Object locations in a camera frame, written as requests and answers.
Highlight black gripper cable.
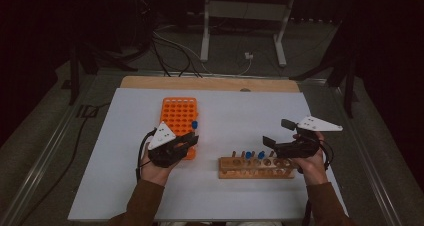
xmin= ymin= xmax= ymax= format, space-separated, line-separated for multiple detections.
xmin=319 ymin=138 xmax=335 ymax=172
xmin=135 ymin=128 xmax=158 ymax=184

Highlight long black floor cable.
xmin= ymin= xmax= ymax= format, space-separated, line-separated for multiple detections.
xmin=18 ymin=101 xmax=112 ymax=226

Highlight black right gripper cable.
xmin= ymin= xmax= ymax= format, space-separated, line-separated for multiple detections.
xmin=319 ymin=138 xmax=335 ymax=172

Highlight grey metal stand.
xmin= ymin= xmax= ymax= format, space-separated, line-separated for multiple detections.
xmin=199 ymin=0 xmax=298 ymax=68

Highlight orange plastic test tube rack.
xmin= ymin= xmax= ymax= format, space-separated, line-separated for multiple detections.
xmin=159 ymin=96 xmax=200 ymax=161

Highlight dark tripod stand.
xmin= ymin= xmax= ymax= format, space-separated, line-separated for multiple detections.
xmin=67 ymin=40 xmax=140 ymax=107
xmin=289 ymin=19 xmax=359 ymax=119

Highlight black floor cables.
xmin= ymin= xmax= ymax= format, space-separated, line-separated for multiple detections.
xmin=150 ymin=28 xmax=214 ymax=79

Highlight wooden test tube rack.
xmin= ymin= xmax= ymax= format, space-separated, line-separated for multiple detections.
xmin=218 ymin=150 xmax=297 ymax=180

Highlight person's right hand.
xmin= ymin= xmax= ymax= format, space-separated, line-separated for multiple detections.
xmin=295 ymin=132 xmax=330 ymax=187

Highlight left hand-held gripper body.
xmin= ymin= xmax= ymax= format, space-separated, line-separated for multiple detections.
xmin=146 ymin=120 xmax=188 ymax=169

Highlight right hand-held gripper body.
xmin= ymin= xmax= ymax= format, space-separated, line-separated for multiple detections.
xmin=276 ymin=115 xmax=344 ymax=160

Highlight white plug with cable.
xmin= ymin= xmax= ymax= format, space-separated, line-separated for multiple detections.
xmin=235 ymin=51 xmax=255 ymax=77

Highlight person's left hand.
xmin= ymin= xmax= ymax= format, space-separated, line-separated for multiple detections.
xmin=139 ymin=150 xmax=178 ymax=187

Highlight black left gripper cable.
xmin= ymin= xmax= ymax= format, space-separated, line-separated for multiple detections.
xmin=135 ymin=128 xmax=158 ymax=184

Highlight white table mat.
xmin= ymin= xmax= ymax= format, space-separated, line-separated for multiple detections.
xmin=67 ymin=87 xmax=349 ymax=222

